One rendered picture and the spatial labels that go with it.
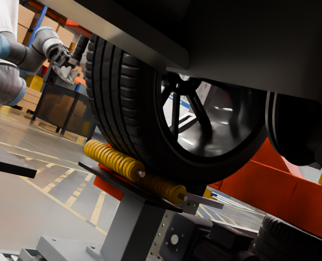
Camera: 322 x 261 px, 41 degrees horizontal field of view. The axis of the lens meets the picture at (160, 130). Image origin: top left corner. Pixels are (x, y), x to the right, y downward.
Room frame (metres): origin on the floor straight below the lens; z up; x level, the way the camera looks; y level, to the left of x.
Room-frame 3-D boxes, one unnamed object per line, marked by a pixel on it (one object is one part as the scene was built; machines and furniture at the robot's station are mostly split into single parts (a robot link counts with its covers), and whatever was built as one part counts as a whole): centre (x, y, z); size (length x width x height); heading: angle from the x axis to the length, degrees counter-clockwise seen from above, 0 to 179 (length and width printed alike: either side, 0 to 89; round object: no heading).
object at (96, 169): (1.29, 0.03, 0.45); 0.34 x 0.16 x 0.01; 43
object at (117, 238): (1.30, -0.04, 0.32); 0.40 x 0.30 x 0.28; 133
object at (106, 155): (1.27, 0.10, 0.51); 0.29 x 0.06 x 0.06; 43
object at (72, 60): (1.48, 0.36, 0.83); 0.04 x 0.04 x 0.16
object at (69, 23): (1.21, 0.31, 0.85); 0.09 x 0.08 x 0.07; 133
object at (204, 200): (2.00, -0.21, 0.44); 0.43 x 0.17 x 0.03; 133
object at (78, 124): (9.92, 2.15, 0.49); 1.27 x 0.88 x 0.97; 49
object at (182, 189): (1.30, -0.04, 0.49); 0.29 x 0.06 x 0.06; 43
